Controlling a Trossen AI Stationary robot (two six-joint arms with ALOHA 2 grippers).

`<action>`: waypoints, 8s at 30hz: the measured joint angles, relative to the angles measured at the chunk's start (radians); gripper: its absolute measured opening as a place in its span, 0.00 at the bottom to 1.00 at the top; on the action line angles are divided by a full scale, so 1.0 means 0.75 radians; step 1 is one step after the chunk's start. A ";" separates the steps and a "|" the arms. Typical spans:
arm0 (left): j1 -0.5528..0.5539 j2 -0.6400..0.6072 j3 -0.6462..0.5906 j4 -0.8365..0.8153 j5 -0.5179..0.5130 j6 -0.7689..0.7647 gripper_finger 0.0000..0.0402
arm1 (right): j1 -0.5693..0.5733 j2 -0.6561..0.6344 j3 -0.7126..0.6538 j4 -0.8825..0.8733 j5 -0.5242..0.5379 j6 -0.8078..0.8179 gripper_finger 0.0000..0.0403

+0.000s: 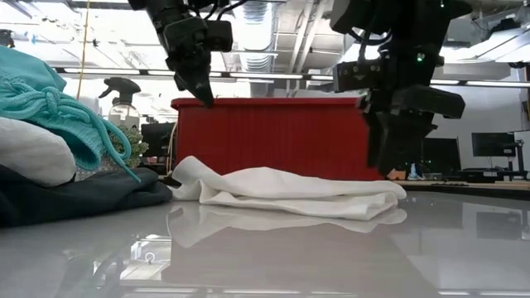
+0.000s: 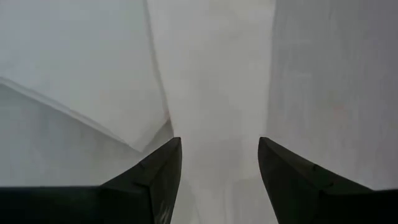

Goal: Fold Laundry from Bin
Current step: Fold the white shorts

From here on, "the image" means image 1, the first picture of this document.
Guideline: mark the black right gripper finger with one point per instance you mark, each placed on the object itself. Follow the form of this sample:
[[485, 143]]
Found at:
[[408, 145], [377, 140]]

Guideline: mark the thin white garment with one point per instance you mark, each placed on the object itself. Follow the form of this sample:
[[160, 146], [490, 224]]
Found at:
[[290, 190]]

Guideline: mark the teal garment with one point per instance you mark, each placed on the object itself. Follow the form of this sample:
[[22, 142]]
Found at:
[[33, 91]]

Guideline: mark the black t-shirt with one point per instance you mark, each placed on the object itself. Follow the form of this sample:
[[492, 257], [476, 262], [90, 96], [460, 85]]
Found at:
[[83, 194]]

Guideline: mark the white lace garment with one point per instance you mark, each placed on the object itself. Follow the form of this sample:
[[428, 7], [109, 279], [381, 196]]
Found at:
[[29, 149]]

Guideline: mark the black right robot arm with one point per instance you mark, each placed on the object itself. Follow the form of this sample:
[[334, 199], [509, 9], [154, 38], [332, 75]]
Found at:
[[406, 25]]

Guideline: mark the red plastic laundry bin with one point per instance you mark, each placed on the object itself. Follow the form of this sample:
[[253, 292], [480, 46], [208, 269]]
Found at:
[[269, 136]]

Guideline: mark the small white bottle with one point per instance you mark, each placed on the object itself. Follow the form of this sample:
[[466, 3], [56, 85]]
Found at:
[[414, 171]]

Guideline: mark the small orange box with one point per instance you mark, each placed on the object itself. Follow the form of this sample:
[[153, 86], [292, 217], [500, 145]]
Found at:
[[397, 174]]

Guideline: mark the black display panel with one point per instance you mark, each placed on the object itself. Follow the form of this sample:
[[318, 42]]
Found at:
[[441, 155]]

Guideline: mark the black equipment block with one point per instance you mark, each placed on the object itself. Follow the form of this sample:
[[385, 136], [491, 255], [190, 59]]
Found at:
[[155, 138]]

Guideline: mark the grey spray bottle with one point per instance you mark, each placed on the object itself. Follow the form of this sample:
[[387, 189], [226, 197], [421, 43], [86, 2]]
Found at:
[[122, 113]]

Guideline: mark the long ceiling light strip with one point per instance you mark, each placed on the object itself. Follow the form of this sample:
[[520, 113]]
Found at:
[[269, 75]]

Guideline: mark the green artificial plant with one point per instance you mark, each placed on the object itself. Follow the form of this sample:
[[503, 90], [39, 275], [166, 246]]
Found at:
[[134, 142]]

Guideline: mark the grey ceiling air unit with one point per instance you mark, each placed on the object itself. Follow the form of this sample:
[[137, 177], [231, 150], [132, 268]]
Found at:
[[463, 31]]

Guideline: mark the black computer monitor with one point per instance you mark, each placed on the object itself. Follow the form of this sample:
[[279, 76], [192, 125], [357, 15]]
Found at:
[[492, 145]]

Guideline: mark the black hanging ceiling lamp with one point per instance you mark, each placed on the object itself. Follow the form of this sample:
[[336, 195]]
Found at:
[[5, 38]]

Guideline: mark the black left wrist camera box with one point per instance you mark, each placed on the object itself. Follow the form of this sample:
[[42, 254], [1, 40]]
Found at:
[[219, 35]]

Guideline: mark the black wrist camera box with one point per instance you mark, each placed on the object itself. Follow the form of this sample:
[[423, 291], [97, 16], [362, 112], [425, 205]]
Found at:
[[219, 35], [356, 74]]

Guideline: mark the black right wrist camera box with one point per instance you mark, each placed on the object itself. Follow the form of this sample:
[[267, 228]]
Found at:
[[356, 74]]

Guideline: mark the silver ventilation duct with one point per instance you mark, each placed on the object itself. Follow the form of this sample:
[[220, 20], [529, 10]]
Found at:
[[256, 62]]

